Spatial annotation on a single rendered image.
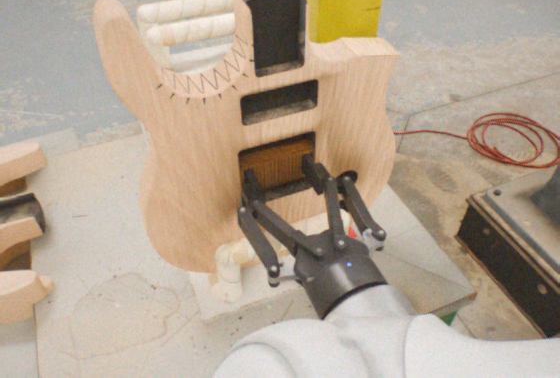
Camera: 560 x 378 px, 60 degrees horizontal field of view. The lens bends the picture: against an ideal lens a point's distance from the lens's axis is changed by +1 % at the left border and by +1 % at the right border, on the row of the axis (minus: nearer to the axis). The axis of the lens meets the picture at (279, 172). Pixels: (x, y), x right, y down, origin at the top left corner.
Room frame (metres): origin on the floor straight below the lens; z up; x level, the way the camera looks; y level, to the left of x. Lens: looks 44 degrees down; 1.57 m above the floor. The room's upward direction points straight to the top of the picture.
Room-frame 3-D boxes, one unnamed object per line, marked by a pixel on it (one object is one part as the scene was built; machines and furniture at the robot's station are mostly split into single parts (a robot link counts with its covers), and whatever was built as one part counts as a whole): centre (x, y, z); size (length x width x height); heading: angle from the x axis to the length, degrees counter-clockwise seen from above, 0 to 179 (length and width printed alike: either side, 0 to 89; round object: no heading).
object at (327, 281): (0.29, -0.06, 1.15); 0.09 x 0.08 x 0.07; 22
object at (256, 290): (0.47, 0.01, 0.94); 0.27 x 0.15 x 0.01; 113
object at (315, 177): (0.44, -0.04, 1.15); 0.07 x 0.01 x 0.03; 22
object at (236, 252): (0.42, -0.01, 1.04); 0.20 x 0.03 x 0.03; 112
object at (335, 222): (0.36, -0.06, 1.15); 0.11 x 0.01 x 0.04; 0
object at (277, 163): (0.45, 0.01, 1.15); 0.10 x 0.03 x 0.05; 112
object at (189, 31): (0.72, 0.11, 1.20); 0.20 x 0.03 x 0.03; 112
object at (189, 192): (0.46, 0.01, 1.17); 0.35 x 0.04 x 0.40; 112
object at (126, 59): (0.41, 0.13, 1.33); 0.07 x 0.04 x 0.10; 112
